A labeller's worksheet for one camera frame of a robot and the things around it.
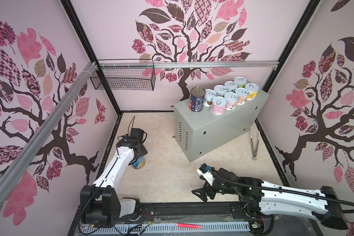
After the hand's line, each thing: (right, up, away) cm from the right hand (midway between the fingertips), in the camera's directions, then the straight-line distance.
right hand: (196, 183), depth 70 cm
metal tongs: (+41, +8, +24) cm, 48 cm away
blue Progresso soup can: (-31, +7, +10) cm, 33 cm away
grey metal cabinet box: (+1, +24, -1) cm, 24 cm away
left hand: (-33, +11, +12) cm, 37 cm away
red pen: (-3, -21, 0) cm, 21 cm away
